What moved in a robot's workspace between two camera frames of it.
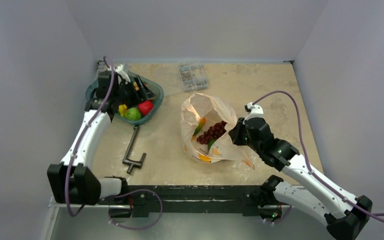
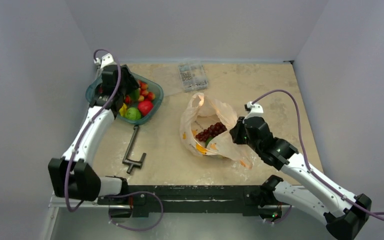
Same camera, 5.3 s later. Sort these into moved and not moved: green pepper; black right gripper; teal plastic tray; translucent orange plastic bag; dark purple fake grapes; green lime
Moved: translucent orange plastic bag; green pepper
Not moved: dark purple fake grapes; green lime; teal plastic tray; black right gripper
